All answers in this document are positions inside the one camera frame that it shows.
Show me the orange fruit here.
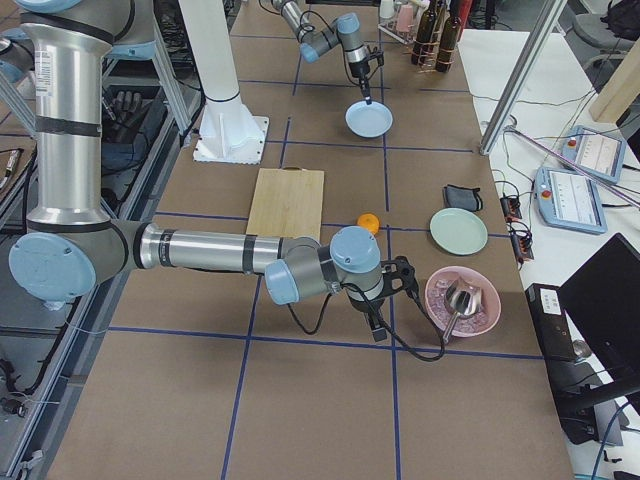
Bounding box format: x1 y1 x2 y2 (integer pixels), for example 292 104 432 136
356 212 381 235

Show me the white plastic cup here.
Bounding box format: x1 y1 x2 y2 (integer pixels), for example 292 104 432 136
379 0 395 21

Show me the black monitor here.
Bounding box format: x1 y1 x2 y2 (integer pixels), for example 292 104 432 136
559 233 640 378

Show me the pink bowl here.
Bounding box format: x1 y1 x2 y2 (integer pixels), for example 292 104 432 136
425 266 501 338

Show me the dark wine bottle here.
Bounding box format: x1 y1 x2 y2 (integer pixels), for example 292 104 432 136
411 1 437 65
435 0 461 73

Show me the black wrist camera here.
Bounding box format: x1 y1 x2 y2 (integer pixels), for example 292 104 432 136
380 255 419 300
368 47 384 68

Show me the aluminium frame post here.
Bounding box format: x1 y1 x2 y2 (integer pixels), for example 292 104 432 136
479 0 567 156

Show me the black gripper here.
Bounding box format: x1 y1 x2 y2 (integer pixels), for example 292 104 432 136
353 59 372 105
363 300 387 343

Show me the copper wire bottle rack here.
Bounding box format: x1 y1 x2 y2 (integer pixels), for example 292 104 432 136
406 40 456 74

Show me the metal scoop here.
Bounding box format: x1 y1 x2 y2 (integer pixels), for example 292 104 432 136
443 277 483 344

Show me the wooden cutting board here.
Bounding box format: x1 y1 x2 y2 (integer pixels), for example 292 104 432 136
246 168 325 241

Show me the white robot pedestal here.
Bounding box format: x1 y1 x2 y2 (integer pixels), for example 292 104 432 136
179 0 269 164

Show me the pink plastic cup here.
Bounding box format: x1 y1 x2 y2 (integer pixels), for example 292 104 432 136
396 4 414 33

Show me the teach pendant tablet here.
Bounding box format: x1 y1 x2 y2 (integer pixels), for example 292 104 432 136
534 167 607 235
562 125 627 184

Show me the light green plate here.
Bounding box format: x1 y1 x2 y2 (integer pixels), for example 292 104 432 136
429 208 488 256

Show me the light blue plate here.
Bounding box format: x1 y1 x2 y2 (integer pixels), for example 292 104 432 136
345 100 393 138

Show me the black computer case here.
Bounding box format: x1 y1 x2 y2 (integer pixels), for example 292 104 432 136
525 283 576 362

